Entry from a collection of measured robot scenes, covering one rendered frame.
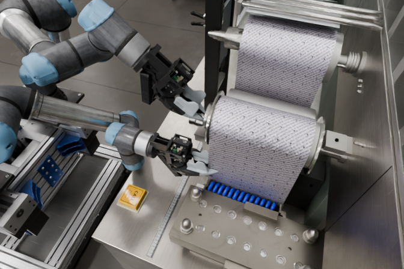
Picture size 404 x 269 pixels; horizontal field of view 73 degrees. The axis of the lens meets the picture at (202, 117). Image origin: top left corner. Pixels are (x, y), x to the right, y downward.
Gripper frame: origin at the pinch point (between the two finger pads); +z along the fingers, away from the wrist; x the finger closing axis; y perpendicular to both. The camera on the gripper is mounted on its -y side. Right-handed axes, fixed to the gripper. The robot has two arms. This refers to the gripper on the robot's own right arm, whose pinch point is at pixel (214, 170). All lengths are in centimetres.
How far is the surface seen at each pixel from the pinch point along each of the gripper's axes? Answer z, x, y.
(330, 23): 19.0, 30.4, 34.8
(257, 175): 12.0, -0.3, 5.2
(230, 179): 5.1, -0.2, -1.7
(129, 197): -26.1, -10.9, -16.6
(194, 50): -89, 199, -109
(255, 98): 5.5, 18.7, 14.5
